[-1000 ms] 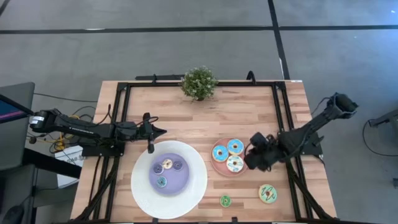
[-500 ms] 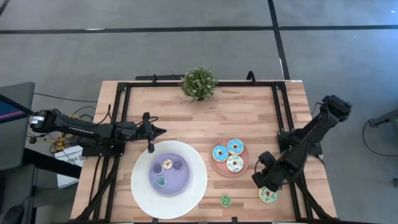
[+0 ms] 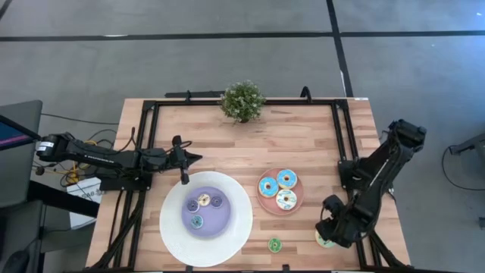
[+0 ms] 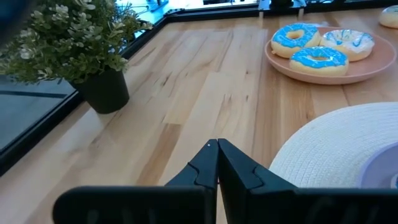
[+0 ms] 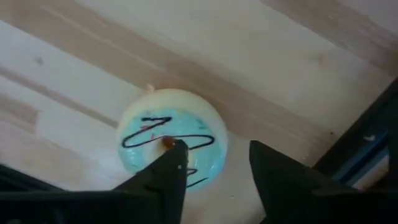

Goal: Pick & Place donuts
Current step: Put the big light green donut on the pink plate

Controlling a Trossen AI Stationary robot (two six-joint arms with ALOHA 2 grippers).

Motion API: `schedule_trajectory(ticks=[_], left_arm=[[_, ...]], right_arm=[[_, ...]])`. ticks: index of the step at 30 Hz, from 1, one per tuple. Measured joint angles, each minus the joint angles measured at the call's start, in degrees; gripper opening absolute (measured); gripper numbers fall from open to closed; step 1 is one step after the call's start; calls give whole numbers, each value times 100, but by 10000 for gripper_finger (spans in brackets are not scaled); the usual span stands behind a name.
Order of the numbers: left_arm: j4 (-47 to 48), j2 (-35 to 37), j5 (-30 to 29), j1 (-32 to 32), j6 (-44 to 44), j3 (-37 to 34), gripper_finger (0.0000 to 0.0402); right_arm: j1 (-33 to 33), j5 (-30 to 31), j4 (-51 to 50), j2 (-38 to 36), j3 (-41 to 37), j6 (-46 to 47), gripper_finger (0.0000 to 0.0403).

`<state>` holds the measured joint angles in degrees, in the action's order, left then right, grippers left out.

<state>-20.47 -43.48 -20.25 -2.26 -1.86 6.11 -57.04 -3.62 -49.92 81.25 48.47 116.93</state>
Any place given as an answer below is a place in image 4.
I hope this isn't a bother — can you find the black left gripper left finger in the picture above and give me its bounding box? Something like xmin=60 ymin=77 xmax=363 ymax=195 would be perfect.
xmin=52 ymin=139 xmax=220 ymax=224

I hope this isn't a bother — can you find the lilac plate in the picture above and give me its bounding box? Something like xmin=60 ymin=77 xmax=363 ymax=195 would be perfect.
xmin=357 ymin=141 xmax=398 ymax=189

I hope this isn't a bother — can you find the pale sprinkled donut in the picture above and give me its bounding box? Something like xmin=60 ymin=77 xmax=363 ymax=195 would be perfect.
xmin=378 ymin=5 xmax=398 ymax=30

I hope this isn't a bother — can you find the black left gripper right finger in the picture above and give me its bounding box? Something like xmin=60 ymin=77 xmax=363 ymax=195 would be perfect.
xmin=218 ymin=139 xmax=398 ymax=224

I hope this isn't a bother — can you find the white donut blue drizzle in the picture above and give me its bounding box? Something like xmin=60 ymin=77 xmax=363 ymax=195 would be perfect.
xmin=320 ymin=29 xmax=376 ymax=62

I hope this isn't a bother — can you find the pink plate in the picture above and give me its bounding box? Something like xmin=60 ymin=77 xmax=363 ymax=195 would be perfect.
xmin=264 ymin=26 xmax=398 ymax=85

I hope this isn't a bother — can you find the white woven round placemat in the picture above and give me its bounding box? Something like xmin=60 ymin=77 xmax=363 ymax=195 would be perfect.
xmin=269 ymin=101 xmax=398 ymax=189

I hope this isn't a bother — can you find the green potted plant black pot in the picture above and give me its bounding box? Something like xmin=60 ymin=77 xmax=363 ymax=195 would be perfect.
xmin=0 ymin=0 xmax=154 ymax=114

